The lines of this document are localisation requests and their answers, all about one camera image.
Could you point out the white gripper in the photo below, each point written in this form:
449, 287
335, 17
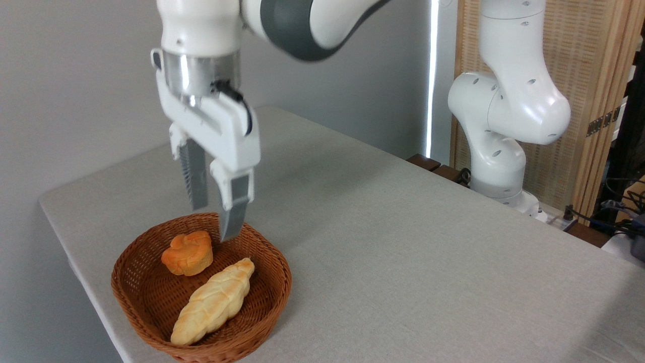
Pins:
227, 131

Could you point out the long braided bread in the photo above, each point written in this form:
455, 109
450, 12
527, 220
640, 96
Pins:
214, 302

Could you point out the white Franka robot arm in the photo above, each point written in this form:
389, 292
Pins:
519, 101

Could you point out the round orange bread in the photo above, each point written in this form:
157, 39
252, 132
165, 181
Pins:
189, 254

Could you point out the brown wicker basket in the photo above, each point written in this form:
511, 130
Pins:
151, 302

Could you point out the grey tablecloth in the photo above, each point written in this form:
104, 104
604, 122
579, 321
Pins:
403, 262

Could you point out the brown wooden block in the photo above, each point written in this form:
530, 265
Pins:
423, 162
448, 174

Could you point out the metal screen hinge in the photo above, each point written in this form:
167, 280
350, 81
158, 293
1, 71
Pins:
602, 122

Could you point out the bamboo folding screen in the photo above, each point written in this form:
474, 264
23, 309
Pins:
584, 50

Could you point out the black metal stand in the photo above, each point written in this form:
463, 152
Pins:
627, 131

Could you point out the blue grey device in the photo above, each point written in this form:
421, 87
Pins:
639, 242

